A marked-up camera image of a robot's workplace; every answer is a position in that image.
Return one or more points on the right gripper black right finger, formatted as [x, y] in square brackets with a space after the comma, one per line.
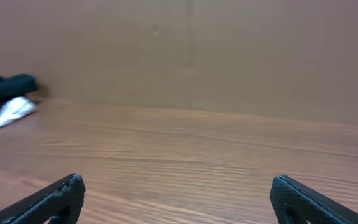
[295, 203]

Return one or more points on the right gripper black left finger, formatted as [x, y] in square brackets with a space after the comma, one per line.
[60, 202]

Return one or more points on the beige khaki shorts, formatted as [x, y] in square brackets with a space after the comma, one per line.
[16, 109]

